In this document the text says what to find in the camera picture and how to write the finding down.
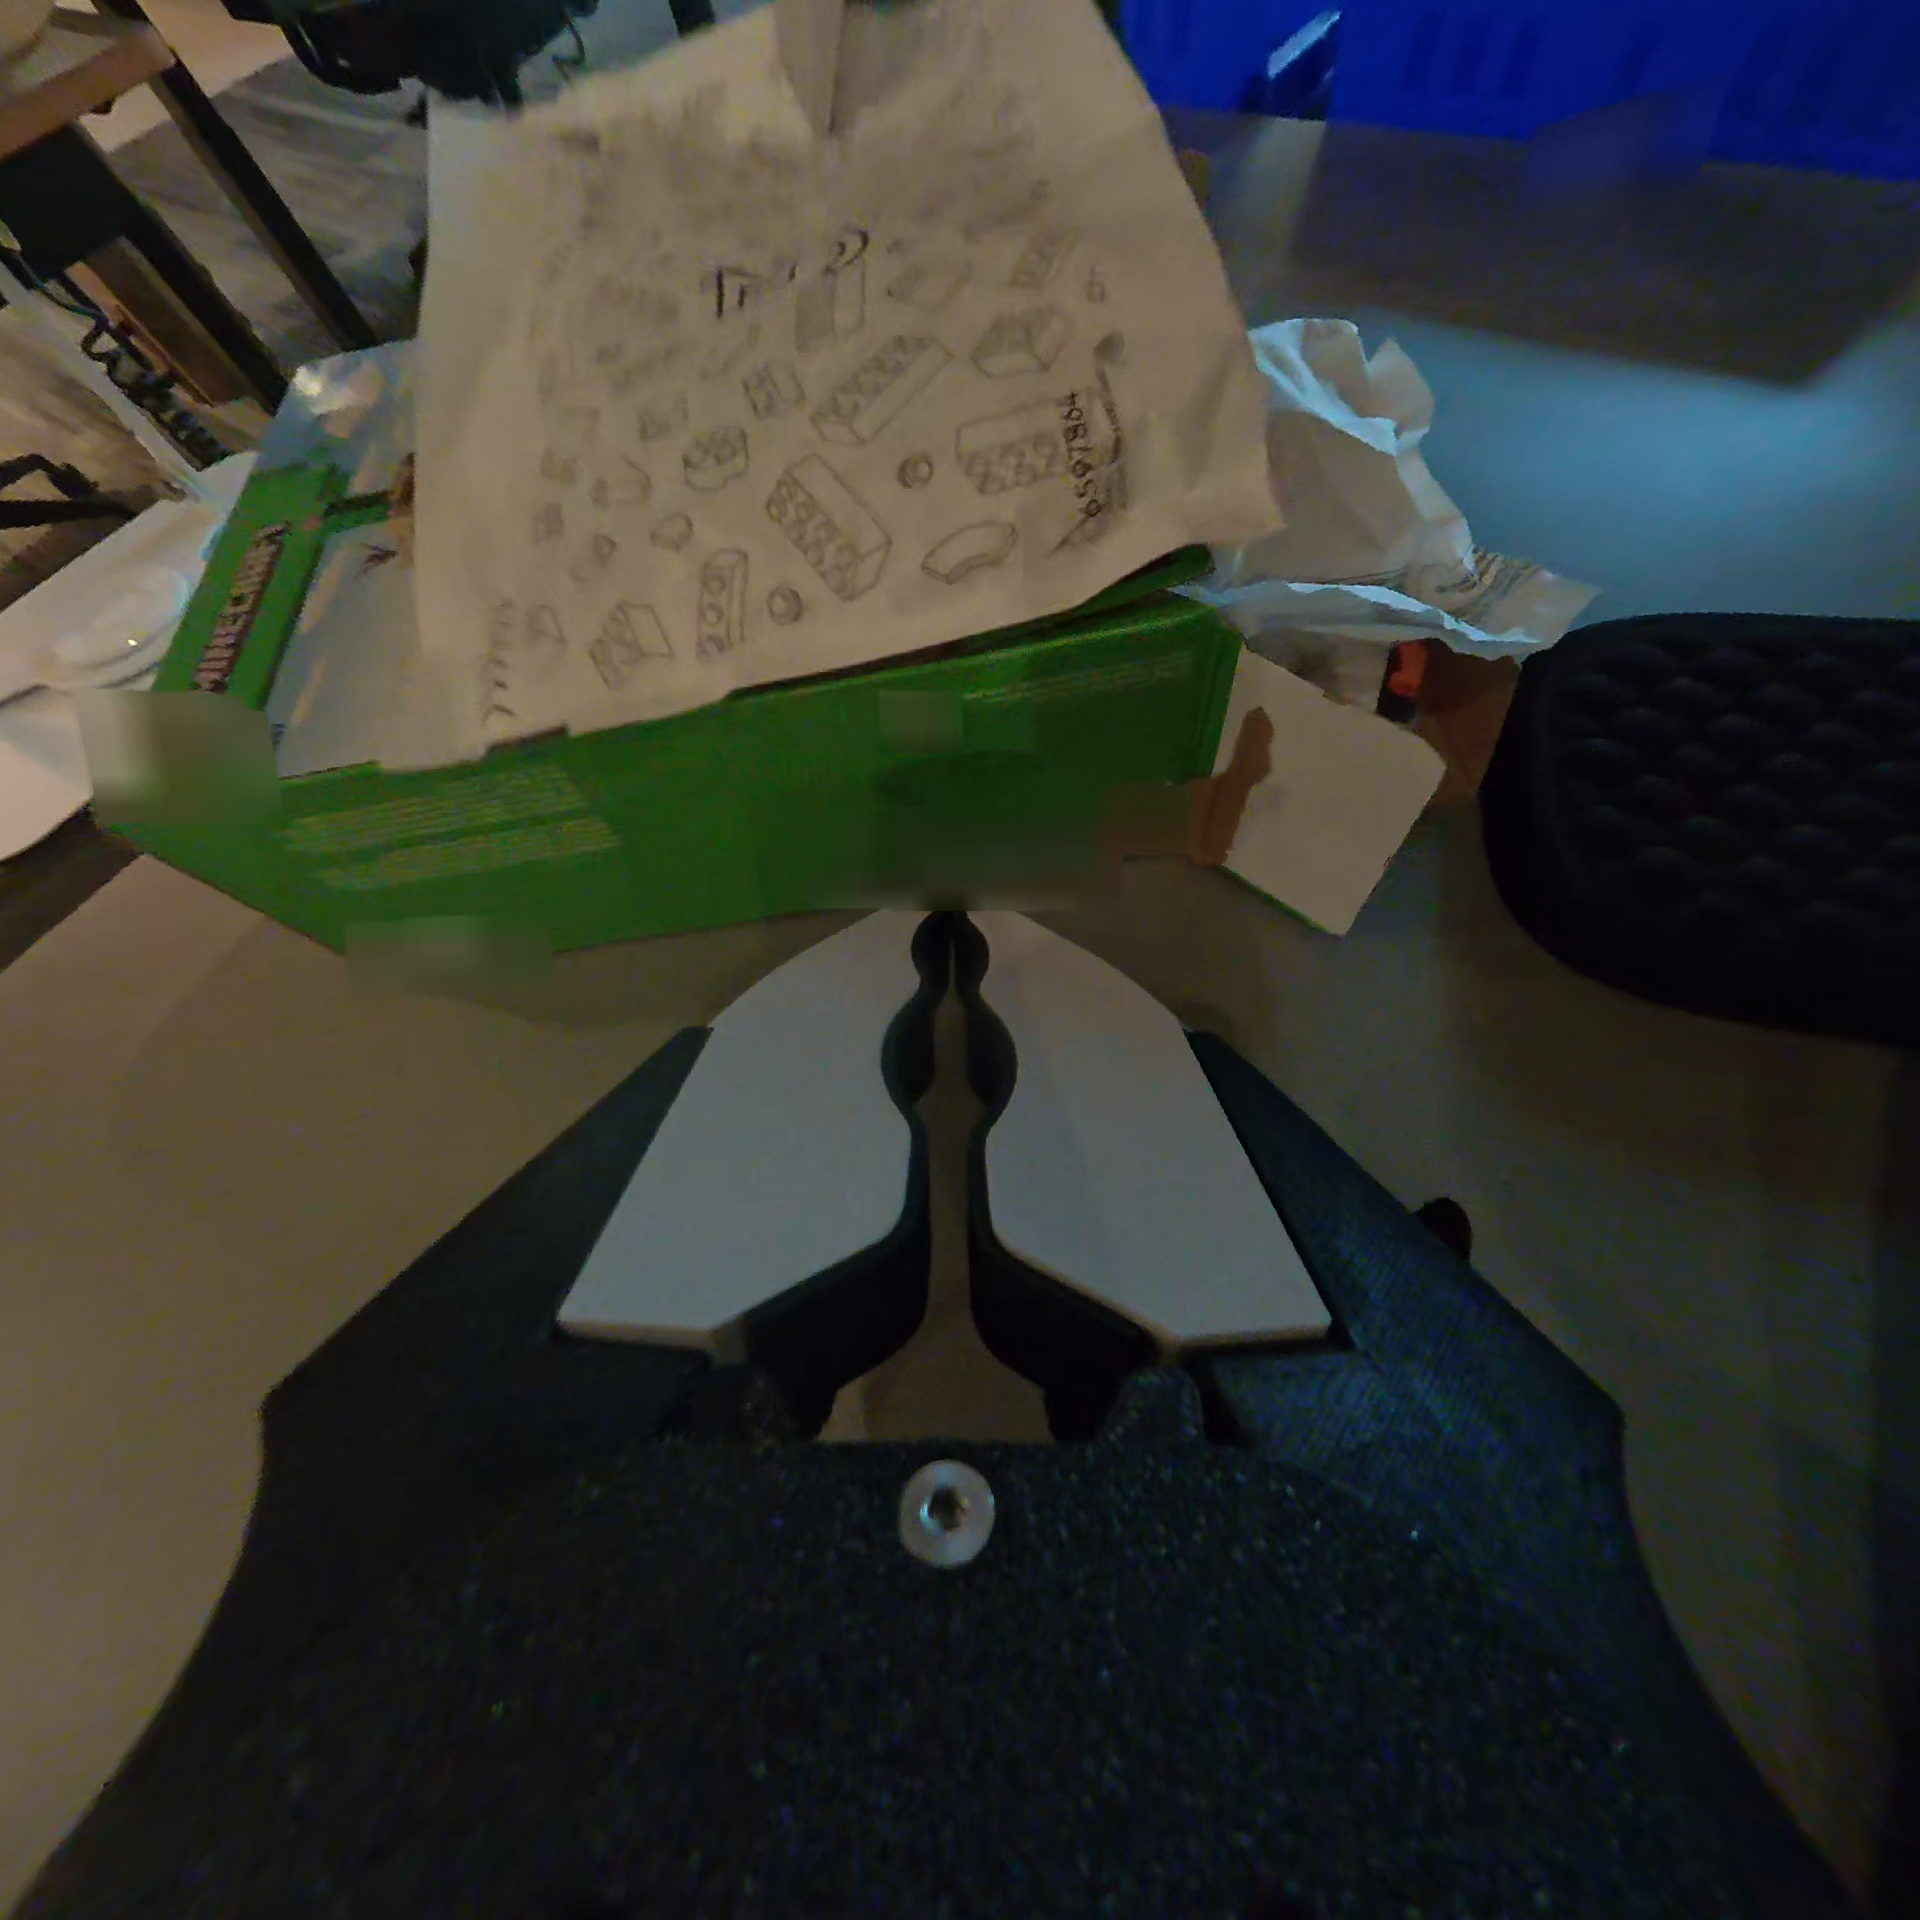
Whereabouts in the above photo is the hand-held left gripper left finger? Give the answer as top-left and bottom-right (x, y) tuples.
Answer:
(557, 908), (962, 1361)

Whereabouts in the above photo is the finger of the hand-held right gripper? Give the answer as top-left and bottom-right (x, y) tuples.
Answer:
(774, 0), (881, 139)

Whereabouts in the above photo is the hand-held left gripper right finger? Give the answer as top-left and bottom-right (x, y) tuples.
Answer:
(959, 908), (1338, 1366)

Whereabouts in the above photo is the white brick-print paper bag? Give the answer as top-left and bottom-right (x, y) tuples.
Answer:
(408, 0), (1290, 759)

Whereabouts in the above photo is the green toy brick box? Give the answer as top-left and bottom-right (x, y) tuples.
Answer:
(89, 337), (1449, 962)

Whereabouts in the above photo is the blue plastic bin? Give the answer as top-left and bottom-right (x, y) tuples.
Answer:
(1119, 0), (1920, 183)

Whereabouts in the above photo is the grey desk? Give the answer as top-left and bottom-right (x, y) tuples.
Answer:
(0, 112), (1920, 1878)

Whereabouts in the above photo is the wooden office table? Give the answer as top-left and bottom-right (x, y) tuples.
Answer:
(0, 0), (384, 407)

